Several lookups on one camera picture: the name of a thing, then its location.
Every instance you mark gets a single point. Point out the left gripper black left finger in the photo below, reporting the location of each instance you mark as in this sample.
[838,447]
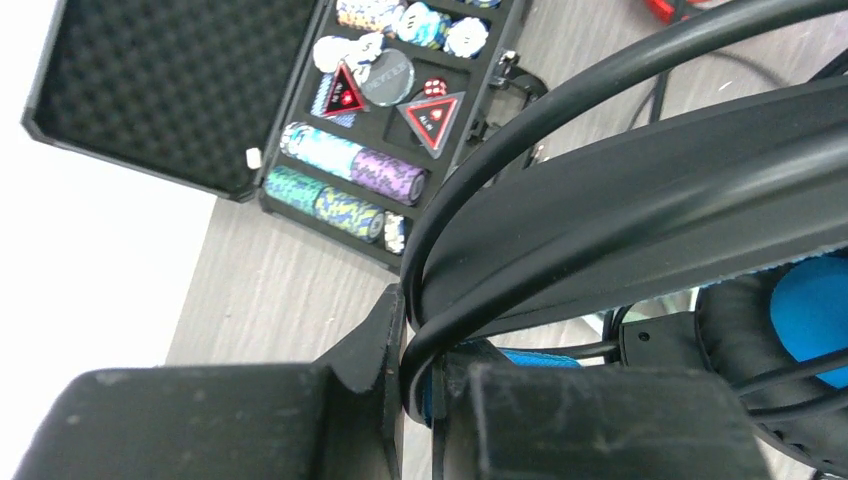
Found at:
[337,417]

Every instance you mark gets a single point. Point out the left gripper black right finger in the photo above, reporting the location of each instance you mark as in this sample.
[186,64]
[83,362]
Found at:
[513,422]

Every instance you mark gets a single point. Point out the blue black headphones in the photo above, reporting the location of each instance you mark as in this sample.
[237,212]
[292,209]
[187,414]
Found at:
[714,241]

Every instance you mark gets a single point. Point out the red headphones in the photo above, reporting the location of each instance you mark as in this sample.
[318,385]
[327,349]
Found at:
[666,11]

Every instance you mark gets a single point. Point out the black poker chip case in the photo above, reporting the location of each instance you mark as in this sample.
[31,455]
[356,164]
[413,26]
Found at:
[343,116]

